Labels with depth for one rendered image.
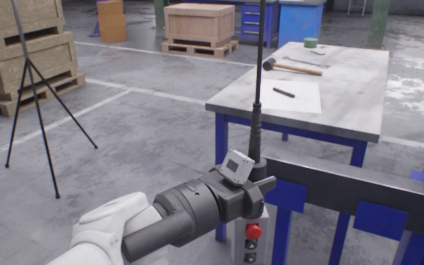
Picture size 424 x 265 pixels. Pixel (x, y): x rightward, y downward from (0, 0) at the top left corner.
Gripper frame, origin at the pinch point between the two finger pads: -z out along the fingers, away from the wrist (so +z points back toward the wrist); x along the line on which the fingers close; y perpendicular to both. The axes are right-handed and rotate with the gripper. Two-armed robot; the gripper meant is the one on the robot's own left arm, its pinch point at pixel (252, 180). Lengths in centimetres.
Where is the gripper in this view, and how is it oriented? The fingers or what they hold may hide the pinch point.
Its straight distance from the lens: 62.0
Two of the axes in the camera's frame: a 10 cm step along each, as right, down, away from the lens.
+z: -8.0, 2.7, -5.3
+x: 6.0, 3.6, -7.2
